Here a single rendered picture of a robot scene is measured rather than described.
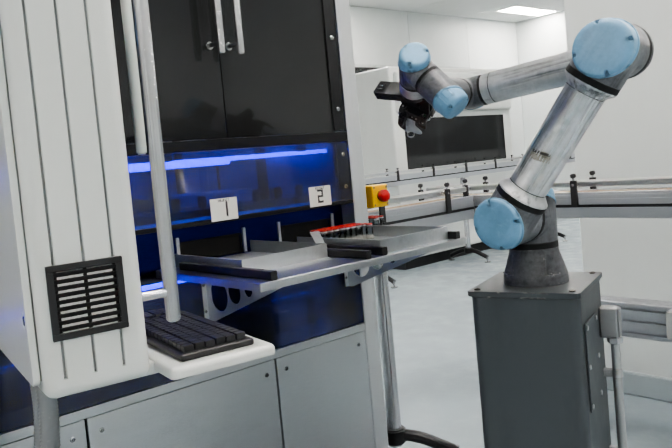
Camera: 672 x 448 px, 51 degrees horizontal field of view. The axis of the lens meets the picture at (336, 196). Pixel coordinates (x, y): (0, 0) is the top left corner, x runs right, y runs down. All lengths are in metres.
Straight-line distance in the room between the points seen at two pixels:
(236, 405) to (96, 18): 1.18
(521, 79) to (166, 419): 1.20
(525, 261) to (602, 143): 1.60
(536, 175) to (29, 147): 0.98
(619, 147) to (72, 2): 2.47
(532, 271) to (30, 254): 1.08
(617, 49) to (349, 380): 1.30
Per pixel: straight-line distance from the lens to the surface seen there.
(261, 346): 1.30
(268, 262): 1.69
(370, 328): 2.29
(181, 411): 1.93
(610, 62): 1.47
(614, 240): 3.26
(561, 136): 1.52
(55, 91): 1.16
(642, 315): 2.60
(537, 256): 1.70
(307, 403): 2.17
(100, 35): 1.20
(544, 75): 1.68
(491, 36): 10.85
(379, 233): 2.14
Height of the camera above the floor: 1.13
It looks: 3 degrees down
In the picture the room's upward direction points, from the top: 5 degrees counter-clockwise
